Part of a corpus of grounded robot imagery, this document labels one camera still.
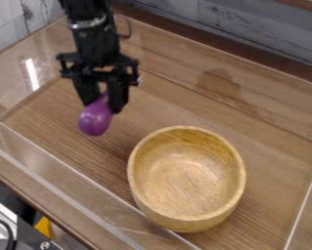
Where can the brown wooden bowl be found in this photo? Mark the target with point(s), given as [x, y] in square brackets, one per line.
[187, 177]

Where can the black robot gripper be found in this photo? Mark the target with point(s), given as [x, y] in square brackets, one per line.
[98, 61]

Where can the clear acrylic tray enclosure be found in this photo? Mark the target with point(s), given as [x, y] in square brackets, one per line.
[73, 176]

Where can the purple toy eggplant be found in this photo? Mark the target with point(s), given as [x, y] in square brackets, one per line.
[95, 117]

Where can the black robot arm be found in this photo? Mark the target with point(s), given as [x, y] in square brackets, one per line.
[83, 10]

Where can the black and yellow device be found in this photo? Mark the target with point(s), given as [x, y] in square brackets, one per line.
[30, 239]

